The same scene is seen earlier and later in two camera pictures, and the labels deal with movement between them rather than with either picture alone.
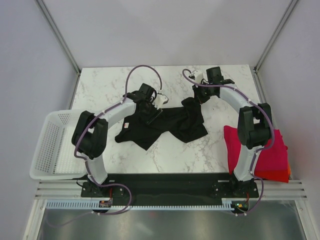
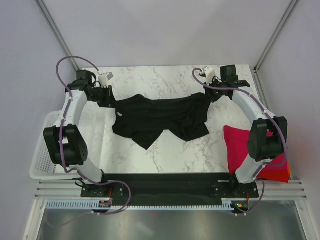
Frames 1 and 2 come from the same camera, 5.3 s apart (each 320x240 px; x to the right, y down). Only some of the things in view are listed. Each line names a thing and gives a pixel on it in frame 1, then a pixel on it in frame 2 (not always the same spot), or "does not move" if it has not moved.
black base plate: (169, 188) does not move
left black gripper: (155, 113) to (110, 101)
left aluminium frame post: (58, 34) does not move
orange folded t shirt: (289, 169) does not move
